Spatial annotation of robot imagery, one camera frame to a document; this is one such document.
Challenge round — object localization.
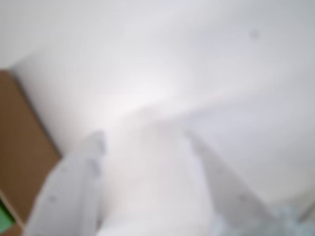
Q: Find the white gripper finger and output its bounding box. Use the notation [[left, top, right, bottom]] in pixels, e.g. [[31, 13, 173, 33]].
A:
[[23, 130, 108, 236], [184, 131, 280, 236]]

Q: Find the green cube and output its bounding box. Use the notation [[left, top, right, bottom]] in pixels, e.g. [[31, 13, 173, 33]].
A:
[[0, 200, 14, 233]]

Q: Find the brown cardboard box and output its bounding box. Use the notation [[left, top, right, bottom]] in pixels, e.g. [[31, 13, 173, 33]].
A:
[[0, 70, 62, 236]]

